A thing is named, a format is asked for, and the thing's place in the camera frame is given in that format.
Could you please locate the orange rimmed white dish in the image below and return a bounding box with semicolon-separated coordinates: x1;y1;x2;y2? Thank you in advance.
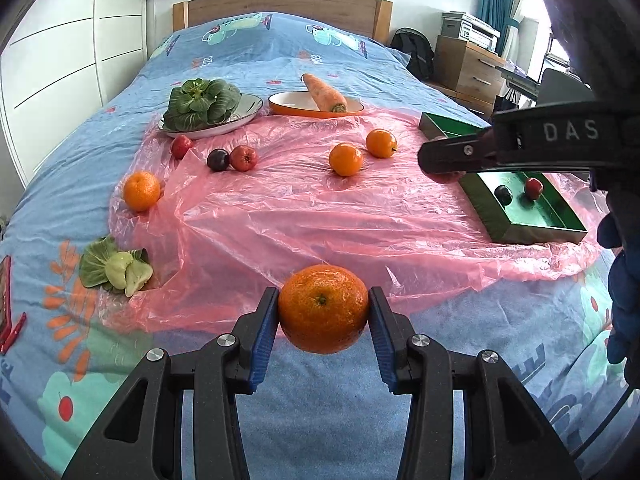
268;91;364;119

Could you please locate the green rectangular tray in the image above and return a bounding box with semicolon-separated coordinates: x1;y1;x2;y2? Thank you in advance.
419;112;587;245

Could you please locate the wooden drawer cabinet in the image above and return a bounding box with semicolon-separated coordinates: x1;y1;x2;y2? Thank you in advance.
432;36;504;119

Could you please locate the grey desk chair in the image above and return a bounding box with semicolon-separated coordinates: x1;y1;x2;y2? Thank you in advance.
536;68;594;106

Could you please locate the white wardrobe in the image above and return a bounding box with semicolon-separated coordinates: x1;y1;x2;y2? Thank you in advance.
1;0;148;183

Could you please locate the black backpack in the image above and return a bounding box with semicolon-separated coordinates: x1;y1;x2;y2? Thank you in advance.
390;27;434;81

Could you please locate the dark green leafy vegetable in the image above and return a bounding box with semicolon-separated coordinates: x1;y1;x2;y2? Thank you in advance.
163;78;242;132

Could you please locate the orange carrot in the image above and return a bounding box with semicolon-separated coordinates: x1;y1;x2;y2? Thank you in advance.
302;73;347;113

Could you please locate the wooden headboard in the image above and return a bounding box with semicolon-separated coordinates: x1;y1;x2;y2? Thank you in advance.
171;0;393;44

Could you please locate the large orange mandarin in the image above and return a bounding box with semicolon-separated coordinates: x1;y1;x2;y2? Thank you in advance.
278;264;369;354

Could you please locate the pink plastic sheet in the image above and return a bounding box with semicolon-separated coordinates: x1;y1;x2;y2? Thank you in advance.
96;108;601;333

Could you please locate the red plum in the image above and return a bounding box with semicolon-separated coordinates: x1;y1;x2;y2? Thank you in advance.
170;134;193;160
524;178;544;202
230;145;258;172

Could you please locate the dark purple plum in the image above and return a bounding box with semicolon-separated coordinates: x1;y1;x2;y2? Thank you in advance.
206;148;230;172

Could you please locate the small orange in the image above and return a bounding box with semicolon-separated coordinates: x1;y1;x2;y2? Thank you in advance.
329;143;363;178
366;129;397;158

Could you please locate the white printer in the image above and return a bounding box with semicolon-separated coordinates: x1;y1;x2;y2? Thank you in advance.
440;11;501;52

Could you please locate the light green bok choy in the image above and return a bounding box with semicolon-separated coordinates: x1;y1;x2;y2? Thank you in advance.
78;236;154;298

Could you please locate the blue gloved right hand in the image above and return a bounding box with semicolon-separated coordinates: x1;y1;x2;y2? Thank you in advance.
597;212;639;389

